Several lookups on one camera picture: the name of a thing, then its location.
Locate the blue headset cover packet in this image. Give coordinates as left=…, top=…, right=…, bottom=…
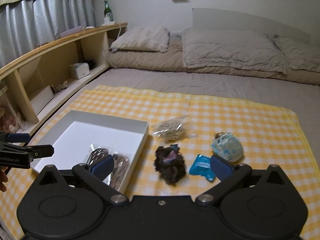
left=189, top=154, right=216, bottom=182

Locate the light blue floral silk pouch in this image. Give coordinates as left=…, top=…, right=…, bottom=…
left=211, top=132, right=244, bottom=163

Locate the dark crocheted yarn item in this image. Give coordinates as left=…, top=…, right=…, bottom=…
left=153, top=144, right=186, bottom=185

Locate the bag of beige rubber bands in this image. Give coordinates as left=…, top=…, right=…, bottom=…
left=151, top=115, right=197, bottom=142

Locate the person's left hand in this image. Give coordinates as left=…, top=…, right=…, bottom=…
left=0, top=167, right=8, bottom=192

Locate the white shallow cardboard box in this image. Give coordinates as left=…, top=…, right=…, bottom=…
left=31, top=111, right=149, bottom=193

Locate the white flat board on shelf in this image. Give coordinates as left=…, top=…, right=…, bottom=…
left=30, top=86, right=54, bottom=114

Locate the wooden bedside shelf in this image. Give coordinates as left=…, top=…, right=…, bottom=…
left=1, top=23, right=127, bottom=135

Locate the yellow checkered cloth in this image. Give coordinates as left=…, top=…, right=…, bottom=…
left=1, top=85, right=319, bottom=239

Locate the grey bed mattress sheet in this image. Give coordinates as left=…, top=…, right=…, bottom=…
left=82, top=68, right=320, bottom=170

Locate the white tissue box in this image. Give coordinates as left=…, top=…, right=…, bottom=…
left=69, top=62, right=90, bottom=80

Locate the grey curtain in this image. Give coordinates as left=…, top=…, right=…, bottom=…
left=1, top=0, right=95, bottom=67

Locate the tan rolled quilt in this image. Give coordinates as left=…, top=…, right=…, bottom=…
left=107, top=37, right=319, bottom=85

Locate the beige quilted middle pillow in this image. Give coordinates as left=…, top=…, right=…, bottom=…
left=182, top=28, right=286, bottom=74

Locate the beige quilted pillow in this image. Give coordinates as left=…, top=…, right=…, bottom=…
left=274, top=36, right=320, bottom=73
left=182, top=28, right=286, bottom=74

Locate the lavender flat book on shelf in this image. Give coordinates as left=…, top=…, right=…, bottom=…
left=60, top=26, right=83, bottom=38

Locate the beige quilted right pillow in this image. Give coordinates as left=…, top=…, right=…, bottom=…
left=274, top=36, right=320, bottom=73

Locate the fluffy beige left pillow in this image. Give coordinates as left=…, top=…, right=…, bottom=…
left=111, top=27, right=170, bottom=53

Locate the white power strip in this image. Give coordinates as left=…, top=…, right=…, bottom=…
left=101, top=21, right=116, bottom=27

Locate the white headboard panel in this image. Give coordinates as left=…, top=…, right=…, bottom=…
left=192, top=8, right=311, bottom=44

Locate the green glass bottle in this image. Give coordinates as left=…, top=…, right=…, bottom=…
left=104, top=1, right=113, bottom=23

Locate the bag of dark cords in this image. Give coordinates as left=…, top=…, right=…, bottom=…
left=84, top=144, right=131, bottom=191

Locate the coiled rope on shelf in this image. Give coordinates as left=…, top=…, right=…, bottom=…
left=51, top=80, right=69, bottom=93

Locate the white charging cable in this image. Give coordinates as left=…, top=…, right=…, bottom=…
left=101, top=23, right=127, bottom=67

